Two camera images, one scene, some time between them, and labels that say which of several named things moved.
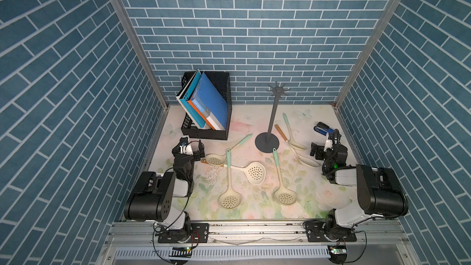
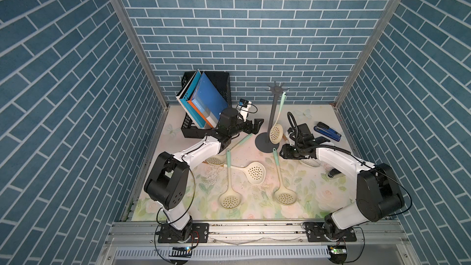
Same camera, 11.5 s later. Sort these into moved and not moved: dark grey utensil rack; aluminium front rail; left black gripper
Moved: left black gripper
Not moved: dark grey utensil rack; aluminium front rail
